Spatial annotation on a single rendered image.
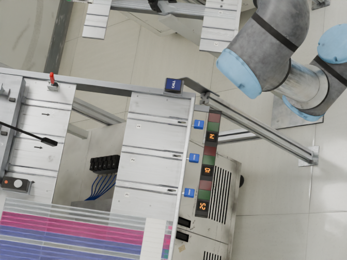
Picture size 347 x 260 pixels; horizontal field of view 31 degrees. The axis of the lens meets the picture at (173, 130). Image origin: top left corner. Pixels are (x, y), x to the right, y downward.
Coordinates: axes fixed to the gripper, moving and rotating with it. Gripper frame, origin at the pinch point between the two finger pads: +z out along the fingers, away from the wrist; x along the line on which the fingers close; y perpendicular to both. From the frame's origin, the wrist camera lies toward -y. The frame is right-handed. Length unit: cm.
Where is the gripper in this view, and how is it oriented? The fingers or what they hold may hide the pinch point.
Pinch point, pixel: (163, 8)
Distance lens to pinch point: 190.0
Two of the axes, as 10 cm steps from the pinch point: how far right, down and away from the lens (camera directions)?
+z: 2.9, 3.5, 8.9
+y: 9.5, 0.3, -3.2
